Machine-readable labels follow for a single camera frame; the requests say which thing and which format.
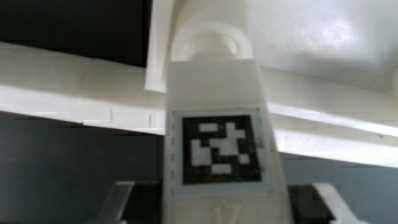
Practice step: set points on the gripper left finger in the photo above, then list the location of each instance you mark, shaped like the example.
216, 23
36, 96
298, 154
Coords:
113, 209

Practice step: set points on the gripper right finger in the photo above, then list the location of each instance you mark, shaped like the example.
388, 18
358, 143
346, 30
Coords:
337, 205

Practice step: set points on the white square tabletop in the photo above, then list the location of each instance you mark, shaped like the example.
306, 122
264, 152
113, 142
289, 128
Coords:
326, 38

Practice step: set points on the white U-shaped obstacle fence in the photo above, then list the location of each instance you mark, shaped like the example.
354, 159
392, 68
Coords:
335, 119

